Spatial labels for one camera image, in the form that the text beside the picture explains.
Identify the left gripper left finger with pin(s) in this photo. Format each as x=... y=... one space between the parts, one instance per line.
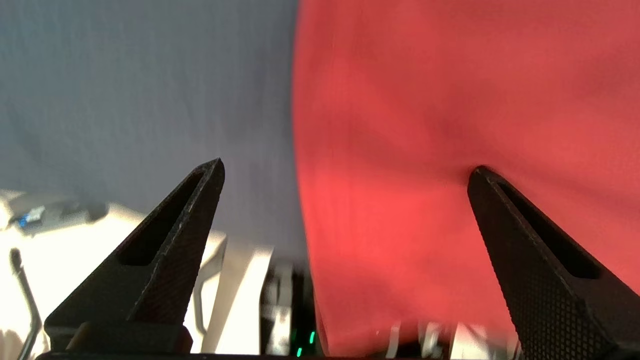
x=155 y=270

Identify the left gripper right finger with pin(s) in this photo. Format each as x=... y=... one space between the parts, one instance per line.
x=545 y=270

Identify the red printed t-shirt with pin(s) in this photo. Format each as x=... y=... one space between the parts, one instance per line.
x=425 y=150

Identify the bed with blue sheet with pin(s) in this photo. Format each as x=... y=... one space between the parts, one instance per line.
x=125 y=90

